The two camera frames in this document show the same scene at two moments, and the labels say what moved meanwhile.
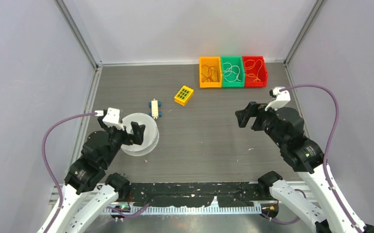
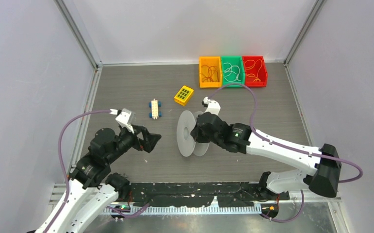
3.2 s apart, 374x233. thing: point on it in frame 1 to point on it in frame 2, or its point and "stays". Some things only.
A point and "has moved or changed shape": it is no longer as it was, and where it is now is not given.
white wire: (231, 72) stays
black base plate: (193, 193) stays
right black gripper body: (264, 121) to (201, 137)
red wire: (210, 73) stays
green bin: (233, 73) stays
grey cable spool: (151, 135) has moved or changed shape
